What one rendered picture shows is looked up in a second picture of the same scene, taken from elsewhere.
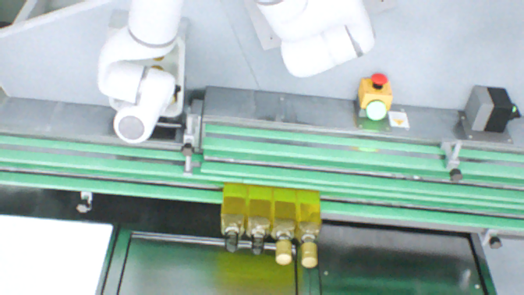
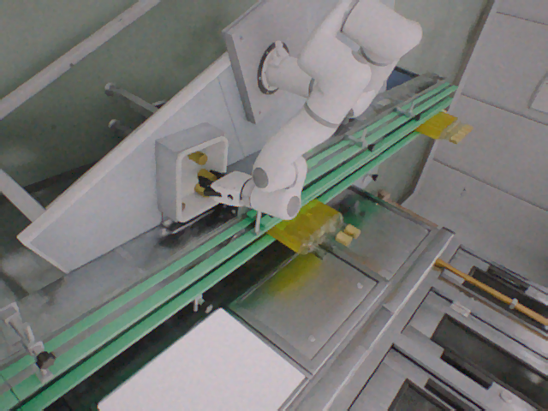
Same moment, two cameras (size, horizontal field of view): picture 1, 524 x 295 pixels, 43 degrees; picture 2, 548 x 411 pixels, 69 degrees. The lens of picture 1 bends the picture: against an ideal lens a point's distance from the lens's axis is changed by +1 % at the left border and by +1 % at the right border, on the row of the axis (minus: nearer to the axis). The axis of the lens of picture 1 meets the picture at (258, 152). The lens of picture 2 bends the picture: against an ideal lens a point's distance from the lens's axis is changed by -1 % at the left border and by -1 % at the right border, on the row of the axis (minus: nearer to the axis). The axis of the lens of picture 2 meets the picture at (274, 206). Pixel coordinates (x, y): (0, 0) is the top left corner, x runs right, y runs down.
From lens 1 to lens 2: 1.05 m
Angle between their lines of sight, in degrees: 41
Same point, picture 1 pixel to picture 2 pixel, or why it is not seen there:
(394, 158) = (342, 155)
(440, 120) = not seen: hidden behind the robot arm
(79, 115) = (145, 247)
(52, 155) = (169, 286)
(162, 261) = (274, 301)
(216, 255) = (290, 275)
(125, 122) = (290, 204)
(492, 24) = not seen: hidden behind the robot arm
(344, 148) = (319, 163)
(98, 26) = (143, 161)
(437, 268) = (357, 207)
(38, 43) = (93, 204)
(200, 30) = not seen: hidden behind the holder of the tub
